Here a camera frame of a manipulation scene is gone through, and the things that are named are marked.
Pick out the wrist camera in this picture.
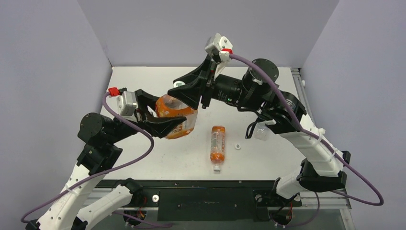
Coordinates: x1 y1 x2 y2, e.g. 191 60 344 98
204 33 233 80
107 87 138 121

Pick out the blue cap pepsi bottle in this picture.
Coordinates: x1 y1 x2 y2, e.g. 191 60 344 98
253 123 271 141

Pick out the purple cable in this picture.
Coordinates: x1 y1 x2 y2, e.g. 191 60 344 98
20 92 174 230
230 54 384 229

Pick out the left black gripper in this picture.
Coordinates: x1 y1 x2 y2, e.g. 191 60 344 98
107 91 187 144

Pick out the slim orange drink bottle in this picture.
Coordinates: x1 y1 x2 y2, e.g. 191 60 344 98
210 126 226 173

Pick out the aluminium frame rail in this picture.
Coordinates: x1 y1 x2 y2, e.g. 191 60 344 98
290 67 324 150

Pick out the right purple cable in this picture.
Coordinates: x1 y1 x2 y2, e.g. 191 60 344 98
230 54 384 229

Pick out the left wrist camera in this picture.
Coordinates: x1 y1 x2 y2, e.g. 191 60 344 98
107 87 138 121

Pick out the wide orange drink bottle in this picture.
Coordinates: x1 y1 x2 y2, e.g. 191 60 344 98
155 93 199 140

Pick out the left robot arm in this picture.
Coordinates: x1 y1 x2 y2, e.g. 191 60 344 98
21 88 186 230

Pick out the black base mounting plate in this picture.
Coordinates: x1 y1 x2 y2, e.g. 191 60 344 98
89 179 303 223

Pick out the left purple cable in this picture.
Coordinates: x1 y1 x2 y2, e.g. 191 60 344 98
20 92 174 230

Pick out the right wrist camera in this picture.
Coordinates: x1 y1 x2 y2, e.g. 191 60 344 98
204 33 233 80

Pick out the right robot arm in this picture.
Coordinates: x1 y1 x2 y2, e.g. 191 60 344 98
168 54 350 205

